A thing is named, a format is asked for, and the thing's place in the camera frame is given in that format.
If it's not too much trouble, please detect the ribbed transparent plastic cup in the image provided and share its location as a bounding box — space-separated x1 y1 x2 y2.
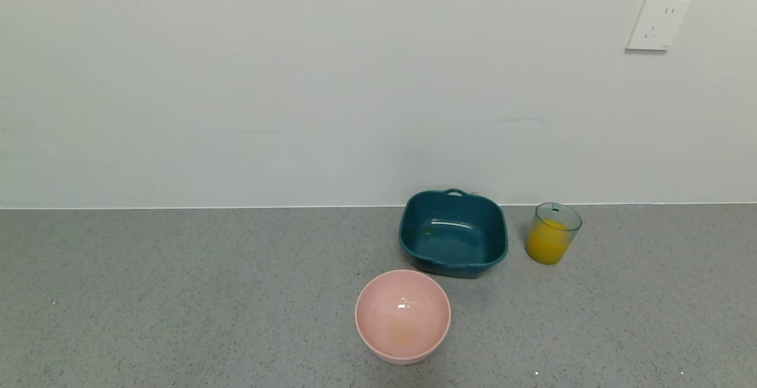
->
525 202 583 266

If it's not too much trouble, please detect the orange juice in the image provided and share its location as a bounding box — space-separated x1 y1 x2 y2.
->
526 219 573 266

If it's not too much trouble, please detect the pink round bowl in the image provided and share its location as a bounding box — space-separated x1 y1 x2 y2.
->
355 269 452 366

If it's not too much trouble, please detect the teal square plastic basin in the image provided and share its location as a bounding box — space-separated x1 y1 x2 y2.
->
399 188 509 279

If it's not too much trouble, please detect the white wall socket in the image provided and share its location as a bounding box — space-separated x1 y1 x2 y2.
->
625 0 691 52

